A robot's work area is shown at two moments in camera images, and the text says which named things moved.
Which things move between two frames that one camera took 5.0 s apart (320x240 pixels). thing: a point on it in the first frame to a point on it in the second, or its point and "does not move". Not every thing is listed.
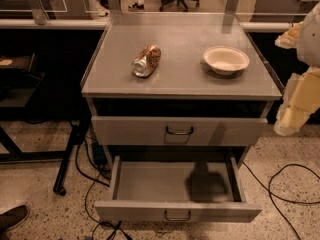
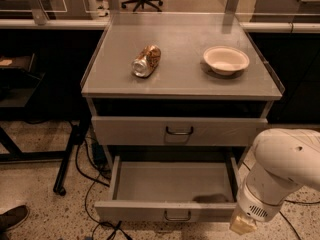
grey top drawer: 179,131 does not move
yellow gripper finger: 289,120 to 241,224
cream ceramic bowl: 226,60 does not move
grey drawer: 176,190 does not move
